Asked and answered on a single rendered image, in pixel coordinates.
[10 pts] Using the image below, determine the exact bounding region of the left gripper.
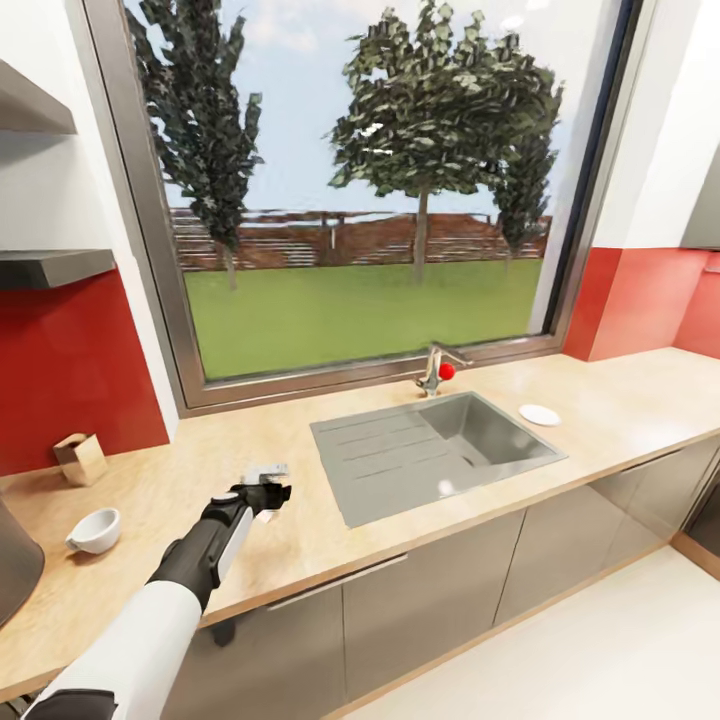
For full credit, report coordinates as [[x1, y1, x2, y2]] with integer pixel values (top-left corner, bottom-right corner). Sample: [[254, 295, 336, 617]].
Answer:
[[231, 483, 292, 513]]

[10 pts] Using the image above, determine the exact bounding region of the saucer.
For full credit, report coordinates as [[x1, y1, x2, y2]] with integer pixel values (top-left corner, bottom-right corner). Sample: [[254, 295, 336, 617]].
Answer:
[[519, 405, 561, 427]]

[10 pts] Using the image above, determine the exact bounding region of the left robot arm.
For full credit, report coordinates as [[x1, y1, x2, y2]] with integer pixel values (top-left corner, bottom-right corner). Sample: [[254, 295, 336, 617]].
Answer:
[[26, 462, 292, 720]]

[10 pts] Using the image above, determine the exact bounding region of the coffee cup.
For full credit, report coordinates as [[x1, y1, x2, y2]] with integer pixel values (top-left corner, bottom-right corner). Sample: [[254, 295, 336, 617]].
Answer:
[[66, 509, 122, 553]]

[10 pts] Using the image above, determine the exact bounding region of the paper coffee filter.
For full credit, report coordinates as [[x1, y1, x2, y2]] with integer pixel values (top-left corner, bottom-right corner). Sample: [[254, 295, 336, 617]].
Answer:
[[256, 477, 278, 522]]

